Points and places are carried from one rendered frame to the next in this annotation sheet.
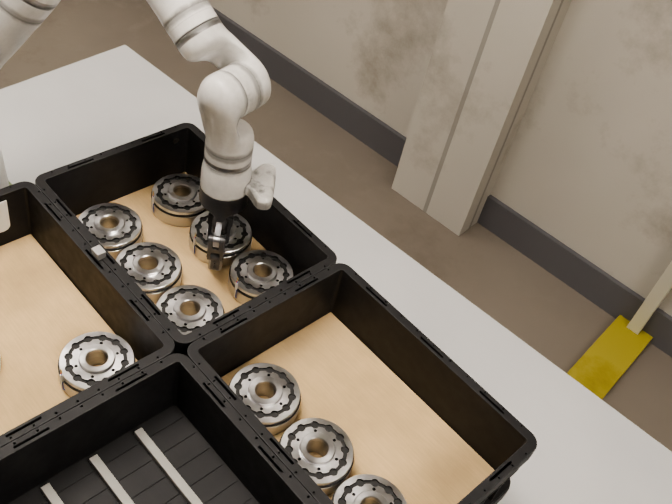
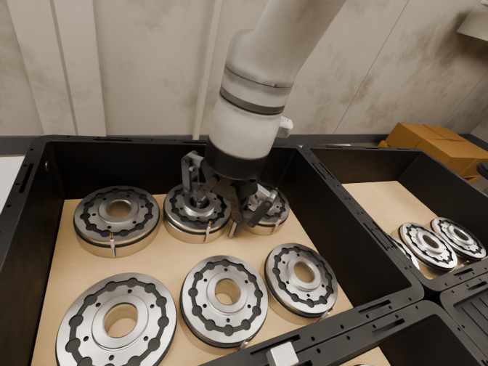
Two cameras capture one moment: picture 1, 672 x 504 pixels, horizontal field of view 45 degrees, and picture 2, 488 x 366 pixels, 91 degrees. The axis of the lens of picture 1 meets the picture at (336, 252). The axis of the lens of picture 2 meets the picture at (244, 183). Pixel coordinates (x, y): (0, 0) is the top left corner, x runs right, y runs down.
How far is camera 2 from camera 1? 1.15 m
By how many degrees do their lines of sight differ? 52
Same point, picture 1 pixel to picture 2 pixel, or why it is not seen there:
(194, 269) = (223, 251)
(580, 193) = (148, 110)
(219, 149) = (294, 72)
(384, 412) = (369, 201)
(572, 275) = not seen: hidden behind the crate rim
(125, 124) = not seen: outside the picture
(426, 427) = (375, 190)
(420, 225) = not seen: hidden behind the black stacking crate
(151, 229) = (139, 270)
